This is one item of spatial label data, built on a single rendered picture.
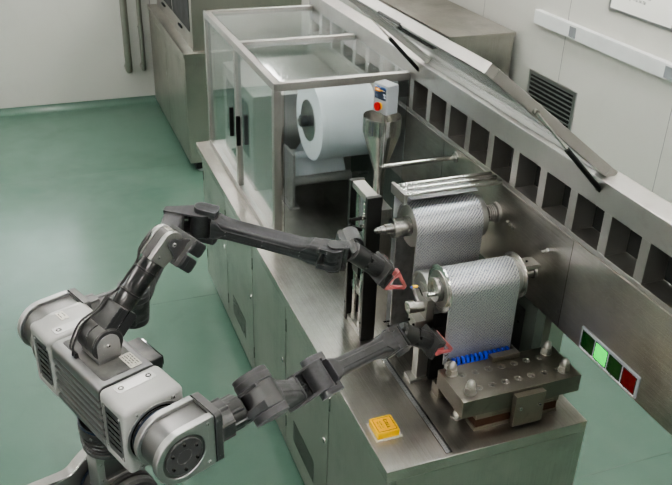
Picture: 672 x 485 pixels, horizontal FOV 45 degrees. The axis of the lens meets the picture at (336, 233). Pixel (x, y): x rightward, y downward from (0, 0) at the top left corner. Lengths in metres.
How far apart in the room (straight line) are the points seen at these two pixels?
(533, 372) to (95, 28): 5.76
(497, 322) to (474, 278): 0.19
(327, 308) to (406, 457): 0.78
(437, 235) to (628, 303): 0.64
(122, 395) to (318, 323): 1.36
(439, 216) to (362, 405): 0.63
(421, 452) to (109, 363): 1.04
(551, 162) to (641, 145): 3.33
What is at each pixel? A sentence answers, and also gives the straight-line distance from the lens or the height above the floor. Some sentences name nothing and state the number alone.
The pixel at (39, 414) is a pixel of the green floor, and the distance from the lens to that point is 4.04.
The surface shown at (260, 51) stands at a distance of 3.48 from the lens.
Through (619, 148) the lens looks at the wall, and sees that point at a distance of 5.93.
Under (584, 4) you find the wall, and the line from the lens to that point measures 6.17.
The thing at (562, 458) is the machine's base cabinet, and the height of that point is 0.77.
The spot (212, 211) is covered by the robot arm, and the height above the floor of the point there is 1.53.
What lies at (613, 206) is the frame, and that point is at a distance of 2.25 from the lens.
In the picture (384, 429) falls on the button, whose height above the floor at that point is 0.92.
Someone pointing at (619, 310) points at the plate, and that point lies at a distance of 2.30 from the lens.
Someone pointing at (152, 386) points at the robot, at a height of 1.53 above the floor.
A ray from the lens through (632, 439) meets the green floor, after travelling 4.03.
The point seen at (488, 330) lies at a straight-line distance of 2.54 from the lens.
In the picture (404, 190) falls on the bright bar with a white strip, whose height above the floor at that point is 1.45.
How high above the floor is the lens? 2.53
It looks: 28 degrees down
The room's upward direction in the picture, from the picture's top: 2 degrees clockwise
